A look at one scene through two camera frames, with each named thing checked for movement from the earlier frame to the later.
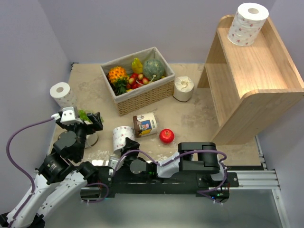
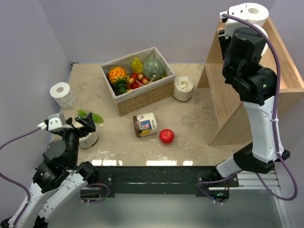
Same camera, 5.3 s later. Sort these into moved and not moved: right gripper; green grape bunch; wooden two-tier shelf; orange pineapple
Moved: right gripper
Not moved: wooden two-tier shelf; green grape bunch; orange pineapple
